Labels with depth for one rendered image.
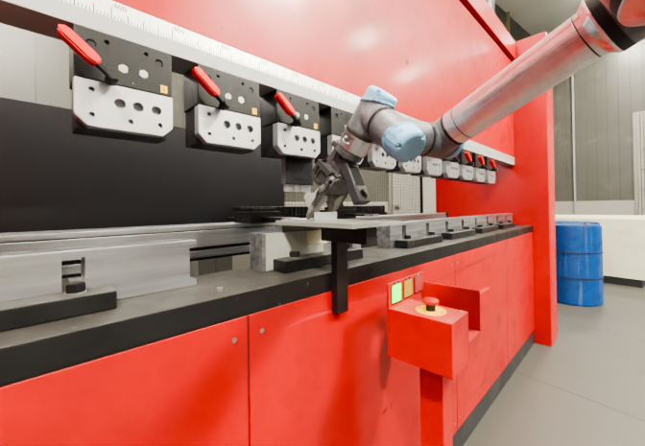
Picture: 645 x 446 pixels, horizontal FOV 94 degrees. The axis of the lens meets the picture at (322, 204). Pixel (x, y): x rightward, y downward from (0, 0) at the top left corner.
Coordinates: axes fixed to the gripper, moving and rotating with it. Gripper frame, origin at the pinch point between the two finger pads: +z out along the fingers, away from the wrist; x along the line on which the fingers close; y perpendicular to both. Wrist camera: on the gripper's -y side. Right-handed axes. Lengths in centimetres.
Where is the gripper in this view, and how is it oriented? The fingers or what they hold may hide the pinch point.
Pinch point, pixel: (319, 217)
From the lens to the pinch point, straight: 81.7
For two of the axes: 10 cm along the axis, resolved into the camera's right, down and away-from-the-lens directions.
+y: -5.4, -6.4, 5.5
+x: -7.2, 0.1, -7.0
